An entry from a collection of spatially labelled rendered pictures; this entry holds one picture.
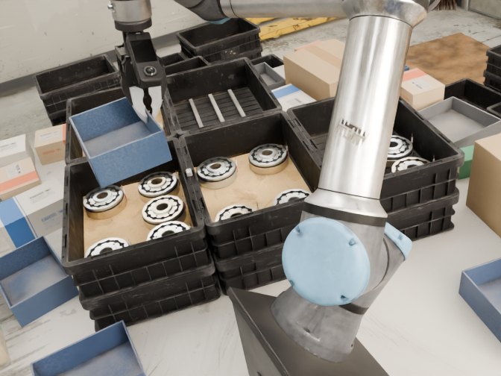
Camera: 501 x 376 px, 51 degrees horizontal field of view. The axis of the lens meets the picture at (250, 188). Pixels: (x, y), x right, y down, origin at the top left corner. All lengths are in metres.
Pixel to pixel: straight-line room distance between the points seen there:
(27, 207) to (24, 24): 2.93
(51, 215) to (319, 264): 1.04
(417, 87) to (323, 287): 1.26
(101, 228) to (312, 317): 0.66
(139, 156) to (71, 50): 3.49
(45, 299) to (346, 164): 0.88
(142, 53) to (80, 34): 3.46
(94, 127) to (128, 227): 0.26
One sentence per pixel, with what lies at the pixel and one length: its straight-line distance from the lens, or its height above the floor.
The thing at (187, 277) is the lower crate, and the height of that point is 0.81.
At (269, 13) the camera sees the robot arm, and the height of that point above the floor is 1.31.
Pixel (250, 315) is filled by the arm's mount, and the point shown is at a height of 0.98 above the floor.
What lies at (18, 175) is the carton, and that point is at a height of 0.77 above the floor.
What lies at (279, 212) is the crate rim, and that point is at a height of 0.92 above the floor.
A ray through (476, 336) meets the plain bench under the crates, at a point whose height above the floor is 0.70.
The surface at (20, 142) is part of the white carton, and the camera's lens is 1.95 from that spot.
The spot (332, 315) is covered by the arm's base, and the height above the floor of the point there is 0.97.
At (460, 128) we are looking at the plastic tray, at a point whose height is 0.70.
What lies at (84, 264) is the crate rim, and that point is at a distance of 1.12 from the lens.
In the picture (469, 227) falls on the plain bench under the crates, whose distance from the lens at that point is 1.43.
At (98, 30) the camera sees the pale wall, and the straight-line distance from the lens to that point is 4.50.
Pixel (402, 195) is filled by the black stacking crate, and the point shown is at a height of 0.86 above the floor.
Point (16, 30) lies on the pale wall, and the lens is 4.43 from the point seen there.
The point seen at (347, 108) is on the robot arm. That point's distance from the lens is 0.72.
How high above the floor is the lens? 1.64
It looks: 37 degrees down
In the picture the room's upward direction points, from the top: 9 degrees counter-clockwise
